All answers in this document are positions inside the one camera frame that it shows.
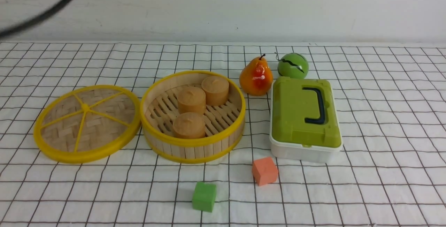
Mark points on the brown toy bun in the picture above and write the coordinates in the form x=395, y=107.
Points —
x=191, y=99
x=216, y=89
x=189, y=125

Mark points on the orange foam cube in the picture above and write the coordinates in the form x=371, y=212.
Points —
x=264, y=171

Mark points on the orange red toy pear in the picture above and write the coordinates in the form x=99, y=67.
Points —
x=256, y=78

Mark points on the brown toy bun rear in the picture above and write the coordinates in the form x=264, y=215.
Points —
x=216, y=89

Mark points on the green foam cube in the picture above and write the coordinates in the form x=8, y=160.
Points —
x=204, y=196

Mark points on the white black grid tablecloth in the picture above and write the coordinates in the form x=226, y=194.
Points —
x=390, y=173

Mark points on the green lid white lunch box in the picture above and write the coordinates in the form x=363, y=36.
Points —
x=303, y=120

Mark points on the brown toy bun front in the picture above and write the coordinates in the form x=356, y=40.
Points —
x=189, y=125

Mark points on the green toy watermelon ball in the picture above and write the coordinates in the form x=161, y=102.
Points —
x=293, y=65

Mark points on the brown toy bun middle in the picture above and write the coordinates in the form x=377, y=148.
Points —
x=191, y=99

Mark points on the bamboo steamer basket yellow rims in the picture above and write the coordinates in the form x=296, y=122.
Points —
x=224, y=125

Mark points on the yellow woven steamer lid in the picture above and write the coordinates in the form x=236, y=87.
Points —
x=88, y=124

